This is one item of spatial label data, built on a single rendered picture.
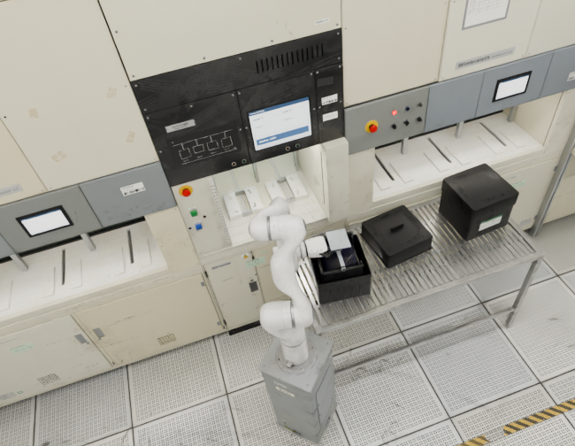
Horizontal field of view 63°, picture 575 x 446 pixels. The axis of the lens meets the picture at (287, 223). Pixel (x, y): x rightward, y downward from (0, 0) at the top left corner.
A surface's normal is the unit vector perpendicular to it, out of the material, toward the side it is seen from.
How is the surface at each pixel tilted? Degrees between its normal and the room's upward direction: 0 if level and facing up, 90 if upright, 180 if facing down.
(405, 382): 0
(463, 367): 0
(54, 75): 90
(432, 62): 90
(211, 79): 90
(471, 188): 0
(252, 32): 92
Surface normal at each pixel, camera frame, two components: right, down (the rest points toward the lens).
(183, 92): 0.31, 0.68
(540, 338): -0.11, -0.68
